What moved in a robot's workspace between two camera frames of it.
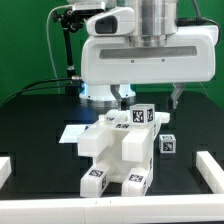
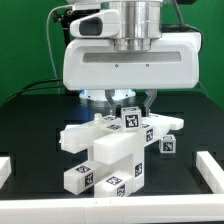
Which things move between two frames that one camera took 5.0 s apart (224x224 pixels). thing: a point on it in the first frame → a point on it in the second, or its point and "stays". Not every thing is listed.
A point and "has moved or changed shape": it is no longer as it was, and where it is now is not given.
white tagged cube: x=142 y=114 has moved or changed shape
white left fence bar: x=5 y=169 stays
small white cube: x=94 y=182 → x=83 y=176
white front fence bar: x=113 y=209 stays
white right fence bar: x=211 y=171 stays
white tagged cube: x=167 y=143 stays
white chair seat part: x=114 y=158 → x=120 y=152
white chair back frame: x=136 y=146 → x=79 y=136
